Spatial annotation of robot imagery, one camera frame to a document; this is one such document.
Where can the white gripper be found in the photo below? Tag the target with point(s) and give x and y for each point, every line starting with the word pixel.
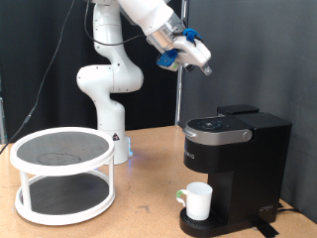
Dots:
pixel 194 53

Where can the black Keurig coffee machine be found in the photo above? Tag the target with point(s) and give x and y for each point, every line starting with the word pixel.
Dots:
pixel 247 172

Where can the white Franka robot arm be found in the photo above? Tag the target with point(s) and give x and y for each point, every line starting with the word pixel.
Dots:
pixel 109 79

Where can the silver vertical pole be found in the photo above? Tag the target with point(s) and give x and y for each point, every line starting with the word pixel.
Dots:
pixel 180 95

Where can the white two-tier turntable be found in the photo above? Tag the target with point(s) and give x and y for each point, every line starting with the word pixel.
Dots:
pixel 43 148

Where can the black tape strip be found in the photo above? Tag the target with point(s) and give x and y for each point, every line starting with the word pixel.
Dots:
pixel 266 230

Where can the blue mounted wrist camera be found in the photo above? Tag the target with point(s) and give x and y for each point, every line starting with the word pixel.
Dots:
pixel 167 61

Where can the grey metal frame post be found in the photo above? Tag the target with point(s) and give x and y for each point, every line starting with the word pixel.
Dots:
pixel 2 125

